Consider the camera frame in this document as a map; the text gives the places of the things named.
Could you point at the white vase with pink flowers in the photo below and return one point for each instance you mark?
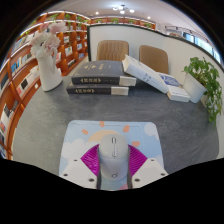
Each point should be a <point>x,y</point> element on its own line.
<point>48,75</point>

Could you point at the pastel cloud-print mouse pad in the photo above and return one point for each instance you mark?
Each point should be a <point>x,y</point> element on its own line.
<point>80,136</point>

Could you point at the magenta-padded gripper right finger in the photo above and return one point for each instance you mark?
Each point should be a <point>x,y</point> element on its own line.
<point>150,171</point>

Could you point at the large dark hardcover book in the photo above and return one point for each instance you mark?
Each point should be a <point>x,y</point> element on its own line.
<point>100,70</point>

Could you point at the green plant in white pot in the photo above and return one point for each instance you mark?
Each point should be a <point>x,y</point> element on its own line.
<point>193,87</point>

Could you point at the orange wooden bookshelf unit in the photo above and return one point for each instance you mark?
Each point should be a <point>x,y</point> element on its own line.
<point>16,76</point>

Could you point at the thick white book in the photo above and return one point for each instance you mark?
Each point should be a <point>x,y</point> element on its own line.
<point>143,71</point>

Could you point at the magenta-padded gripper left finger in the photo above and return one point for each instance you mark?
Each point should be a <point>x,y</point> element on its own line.
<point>77,171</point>

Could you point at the tan upholstered chair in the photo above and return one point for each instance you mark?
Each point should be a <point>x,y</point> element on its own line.
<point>112,50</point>
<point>155,58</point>

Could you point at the white computer mouse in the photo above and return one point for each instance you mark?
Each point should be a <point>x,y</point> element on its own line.
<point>113,156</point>

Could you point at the ceiling chandelier light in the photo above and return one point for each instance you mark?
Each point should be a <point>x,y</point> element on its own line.
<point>122,9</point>

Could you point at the window with curtains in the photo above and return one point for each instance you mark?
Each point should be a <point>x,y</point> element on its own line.
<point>203,45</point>

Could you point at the white book with blue cover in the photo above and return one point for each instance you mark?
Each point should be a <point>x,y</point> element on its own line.
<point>178,91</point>

